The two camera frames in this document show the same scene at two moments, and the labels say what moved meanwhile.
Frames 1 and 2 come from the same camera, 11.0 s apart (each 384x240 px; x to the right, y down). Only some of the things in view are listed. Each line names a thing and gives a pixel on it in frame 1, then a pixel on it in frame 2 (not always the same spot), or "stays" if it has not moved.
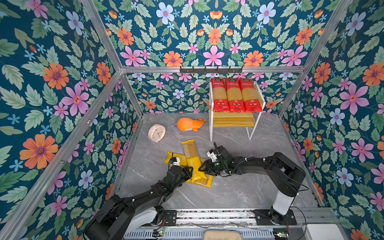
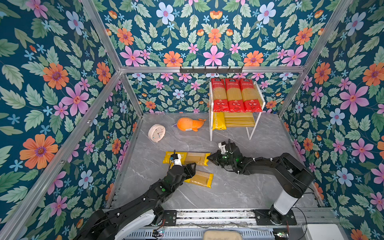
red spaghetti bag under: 234,95 stays
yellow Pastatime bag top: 193,161 to 219,121
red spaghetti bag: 252,102 stays
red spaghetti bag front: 220,102 stays
